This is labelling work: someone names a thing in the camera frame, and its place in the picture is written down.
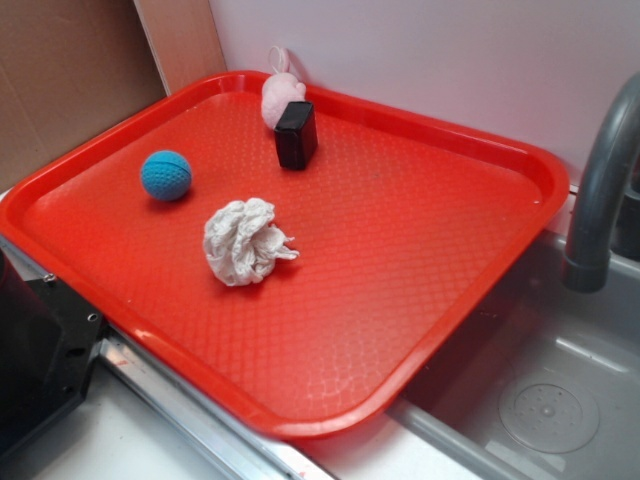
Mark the red plastic tray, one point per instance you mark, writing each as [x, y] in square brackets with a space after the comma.
[403, 223]

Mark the crumpled white paper towel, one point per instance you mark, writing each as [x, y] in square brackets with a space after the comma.
[242, 244]

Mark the blue dimpled ball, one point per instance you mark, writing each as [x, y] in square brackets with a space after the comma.
[166, 175]

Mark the pink plush toy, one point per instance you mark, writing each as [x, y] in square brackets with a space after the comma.
[280, 88]

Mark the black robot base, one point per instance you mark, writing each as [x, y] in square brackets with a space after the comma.
[50, 337]

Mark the grey plastic sink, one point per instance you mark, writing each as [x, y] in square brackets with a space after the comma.
[538, 382]

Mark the grey faucet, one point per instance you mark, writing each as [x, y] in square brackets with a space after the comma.
[605, 217]

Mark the brown cardboard panel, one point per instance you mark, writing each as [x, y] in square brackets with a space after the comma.
[72, 69]

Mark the metal rail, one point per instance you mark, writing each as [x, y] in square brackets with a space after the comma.
[140, 421]

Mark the black box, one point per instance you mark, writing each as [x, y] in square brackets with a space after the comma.
[296, 137]

